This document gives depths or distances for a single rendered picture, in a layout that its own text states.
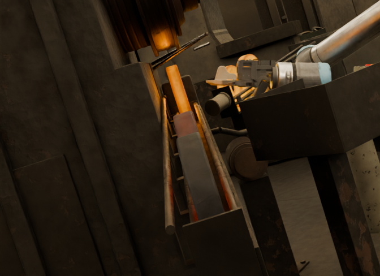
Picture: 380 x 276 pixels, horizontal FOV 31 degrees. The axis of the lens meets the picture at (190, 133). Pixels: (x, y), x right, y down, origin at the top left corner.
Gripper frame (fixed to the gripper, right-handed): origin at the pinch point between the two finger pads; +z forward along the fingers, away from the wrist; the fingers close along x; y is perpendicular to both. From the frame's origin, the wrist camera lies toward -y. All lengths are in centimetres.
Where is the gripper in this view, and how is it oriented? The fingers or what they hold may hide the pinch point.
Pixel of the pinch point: (210, 83)
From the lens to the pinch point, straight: 212.5
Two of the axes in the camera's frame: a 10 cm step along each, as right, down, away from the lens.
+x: 0.2, 1.0, -10.0
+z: -10.0, 0.0, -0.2
